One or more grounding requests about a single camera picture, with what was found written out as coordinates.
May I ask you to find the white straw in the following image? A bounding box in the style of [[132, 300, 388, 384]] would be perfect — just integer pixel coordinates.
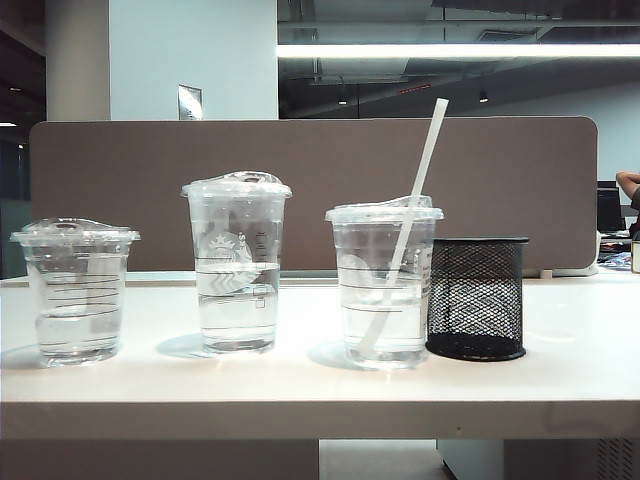
[[360, 98, 449, 357]]

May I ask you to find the black mesh pen holder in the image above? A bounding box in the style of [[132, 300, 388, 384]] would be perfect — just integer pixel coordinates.
[[425, 236, 530, 362]]

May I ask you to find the medium clear plastic cup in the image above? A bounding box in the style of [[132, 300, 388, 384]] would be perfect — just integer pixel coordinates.
[[324, 194, 445, 371]]

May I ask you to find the large clear plastic cup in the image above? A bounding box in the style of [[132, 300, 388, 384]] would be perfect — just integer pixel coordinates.
[[180, 171, 294, 356]]

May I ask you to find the small clear plastic cup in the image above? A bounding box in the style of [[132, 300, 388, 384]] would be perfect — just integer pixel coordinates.
[[9, 217, 143, 369]]

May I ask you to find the brown desk partition panel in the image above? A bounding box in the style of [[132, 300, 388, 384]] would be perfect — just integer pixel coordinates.
[[28, 117, 600, 274]]

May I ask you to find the long ceiling light strip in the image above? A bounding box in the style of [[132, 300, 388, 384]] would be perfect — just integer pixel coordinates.
[[276, 43, 640, 59]]

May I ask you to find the dark background monitor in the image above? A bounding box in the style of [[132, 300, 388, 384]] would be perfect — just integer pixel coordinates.
[[597, 187, 627, 234]]

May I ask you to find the person in background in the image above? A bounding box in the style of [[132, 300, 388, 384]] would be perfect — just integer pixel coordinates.
[[615, 171, 640, 241]]

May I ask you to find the silver wall plate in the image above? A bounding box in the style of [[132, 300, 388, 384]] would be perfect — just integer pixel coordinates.
[[177, 83, 204, 121]]

